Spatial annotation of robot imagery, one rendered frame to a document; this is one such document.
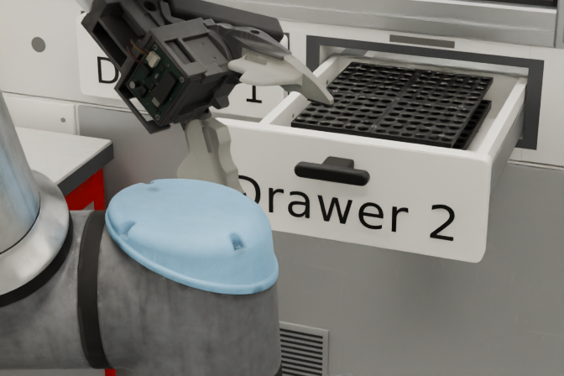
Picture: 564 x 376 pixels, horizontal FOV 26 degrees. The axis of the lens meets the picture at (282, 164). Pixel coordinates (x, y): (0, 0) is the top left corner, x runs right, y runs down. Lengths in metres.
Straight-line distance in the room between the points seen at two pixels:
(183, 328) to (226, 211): 0.09
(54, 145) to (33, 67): 0.12
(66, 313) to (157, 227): 0.09
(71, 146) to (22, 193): 0.84
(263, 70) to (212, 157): 0.11
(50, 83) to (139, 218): 0.87
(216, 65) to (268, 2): 0.56
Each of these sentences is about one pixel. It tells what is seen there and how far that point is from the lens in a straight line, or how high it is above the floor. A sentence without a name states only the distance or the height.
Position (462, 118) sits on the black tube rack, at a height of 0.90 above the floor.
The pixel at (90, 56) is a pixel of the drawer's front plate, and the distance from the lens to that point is 1.64.
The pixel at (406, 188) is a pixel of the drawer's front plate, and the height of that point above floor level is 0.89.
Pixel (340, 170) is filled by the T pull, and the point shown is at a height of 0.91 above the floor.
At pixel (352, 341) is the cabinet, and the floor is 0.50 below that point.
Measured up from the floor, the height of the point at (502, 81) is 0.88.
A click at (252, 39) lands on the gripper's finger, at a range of 0.99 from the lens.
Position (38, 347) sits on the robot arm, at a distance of 0.88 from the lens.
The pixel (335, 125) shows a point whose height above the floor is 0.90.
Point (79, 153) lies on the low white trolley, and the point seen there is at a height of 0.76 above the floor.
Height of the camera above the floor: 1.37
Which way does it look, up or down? 23 degrees down
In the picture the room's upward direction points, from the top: straight up
